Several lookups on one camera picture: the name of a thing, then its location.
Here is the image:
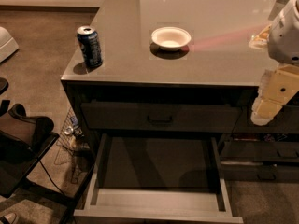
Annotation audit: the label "white paper bowl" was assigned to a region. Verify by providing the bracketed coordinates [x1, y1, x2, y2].
[151, 27, 192, 51]

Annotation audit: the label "open middle drawer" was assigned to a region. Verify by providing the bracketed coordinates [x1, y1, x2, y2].
[74, 134, 243, 224]

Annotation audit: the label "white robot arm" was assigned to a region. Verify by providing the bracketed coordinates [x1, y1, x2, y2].
[249, 0, 299, 126]

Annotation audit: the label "shoe at bottom left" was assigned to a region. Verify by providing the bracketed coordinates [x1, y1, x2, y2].
[0, 213, 19, 224]

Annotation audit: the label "white object on floor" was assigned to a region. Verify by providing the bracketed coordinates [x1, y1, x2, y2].
[0, 27, 19, 63]

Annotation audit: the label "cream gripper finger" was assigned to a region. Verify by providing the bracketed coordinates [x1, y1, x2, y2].
[258, 64, 299, 105]
[250, 97, 282, 126]

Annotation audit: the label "right side lower drawers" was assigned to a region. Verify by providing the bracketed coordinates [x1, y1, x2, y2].
[219, 104, 299, 182]

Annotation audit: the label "dark grey drawer cabinet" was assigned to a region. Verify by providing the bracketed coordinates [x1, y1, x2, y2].
[62, 0, 298, 224]

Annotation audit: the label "blue pepsi can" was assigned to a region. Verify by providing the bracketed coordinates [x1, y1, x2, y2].
[77, 25, 103, 68]

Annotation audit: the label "wire mesh basket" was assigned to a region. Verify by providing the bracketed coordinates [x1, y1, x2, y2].
[54, 108, 93, 184]

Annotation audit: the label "black cable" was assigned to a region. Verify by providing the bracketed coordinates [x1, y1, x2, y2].
[36, 159, 68, 198]

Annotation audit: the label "black chair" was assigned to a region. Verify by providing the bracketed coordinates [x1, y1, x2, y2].
[0, 104, 74, 224]

